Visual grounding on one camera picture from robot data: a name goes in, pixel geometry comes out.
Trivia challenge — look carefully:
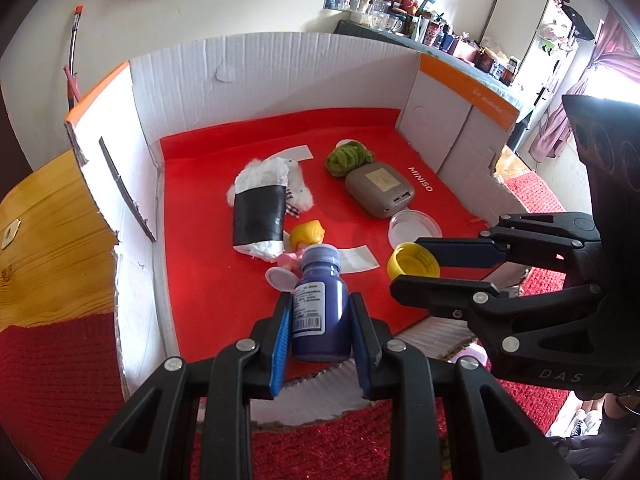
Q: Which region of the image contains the yellow round cap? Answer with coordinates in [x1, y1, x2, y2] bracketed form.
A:
[386, 242, 440, 281]

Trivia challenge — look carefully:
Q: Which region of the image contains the clear round lid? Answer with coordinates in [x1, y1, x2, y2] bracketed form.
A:
[387, 208, 442, 248]

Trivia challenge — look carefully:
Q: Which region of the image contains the purple paint bottle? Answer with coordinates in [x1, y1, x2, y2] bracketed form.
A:
[292, 244, 352, 363]

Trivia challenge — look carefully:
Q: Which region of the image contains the small clear plastic box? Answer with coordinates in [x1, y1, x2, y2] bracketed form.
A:
[448, 344, 488, 366]

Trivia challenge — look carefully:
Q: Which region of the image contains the blonde doll figurine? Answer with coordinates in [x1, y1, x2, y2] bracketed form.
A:
[265, 220, 326, 292]

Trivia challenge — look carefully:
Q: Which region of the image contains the grey square case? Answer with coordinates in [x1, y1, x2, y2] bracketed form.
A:
[345, 162, 416, 219]

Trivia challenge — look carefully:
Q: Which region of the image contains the green yarn scrunchie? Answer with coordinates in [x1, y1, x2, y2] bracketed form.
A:
[324, 141, 375, 178]

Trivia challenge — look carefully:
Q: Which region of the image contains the black white roll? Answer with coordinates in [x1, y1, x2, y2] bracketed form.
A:
[232, 157, 288, 262]

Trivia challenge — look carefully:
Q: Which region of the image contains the red miniso bag liner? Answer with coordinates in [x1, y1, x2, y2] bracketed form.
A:
[160, 107, 486, 362]

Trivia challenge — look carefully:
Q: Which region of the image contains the orange white cardboard box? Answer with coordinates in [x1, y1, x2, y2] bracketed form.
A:
[65, 32, 523, 394]

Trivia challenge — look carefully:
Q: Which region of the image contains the blue cloth covered desk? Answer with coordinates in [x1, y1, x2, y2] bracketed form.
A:
[332, 19, 534, 151]

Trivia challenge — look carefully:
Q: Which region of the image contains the white wardrobe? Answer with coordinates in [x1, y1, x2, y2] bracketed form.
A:
[480, 0, 594, 119]

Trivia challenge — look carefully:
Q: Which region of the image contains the wooden table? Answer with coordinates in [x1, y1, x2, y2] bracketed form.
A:
[0, 144, 532, 334]

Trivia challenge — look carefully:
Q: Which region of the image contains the pink curtain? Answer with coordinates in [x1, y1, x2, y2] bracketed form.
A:
[528, 9, 639, 162]

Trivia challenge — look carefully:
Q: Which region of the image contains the small gold tag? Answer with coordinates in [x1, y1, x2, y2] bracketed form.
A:
[1, 219, 21, 250]

